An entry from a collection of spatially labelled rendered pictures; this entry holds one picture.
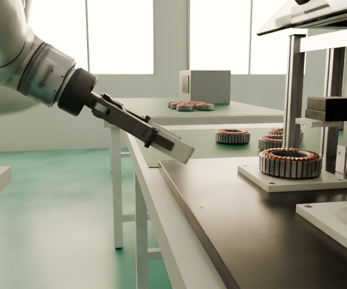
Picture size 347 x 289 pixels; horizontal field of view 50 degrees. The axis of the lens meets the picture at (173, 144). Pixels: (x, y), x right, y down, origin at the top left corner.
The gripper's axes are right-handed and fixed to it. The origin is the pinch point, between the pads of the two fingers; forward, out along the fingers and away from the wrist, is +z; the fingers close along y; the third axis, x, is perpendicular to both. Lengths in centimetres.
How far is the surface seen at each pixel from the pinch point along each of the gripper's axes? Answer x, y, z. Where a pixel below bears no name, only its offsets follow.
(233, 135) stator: 8, -46, 27
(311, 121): 15.5, 2.9, 19.1
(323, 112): 18.0, 2.7, 20.2
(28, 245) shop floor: -102, -151, -8
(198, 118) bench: 9, -133, 38
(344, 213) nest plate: 4.3, 21.3, 19.4
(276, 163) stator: 6.0, 3.6, 17.0
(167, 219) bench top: -9.6, 10.9, 2.2
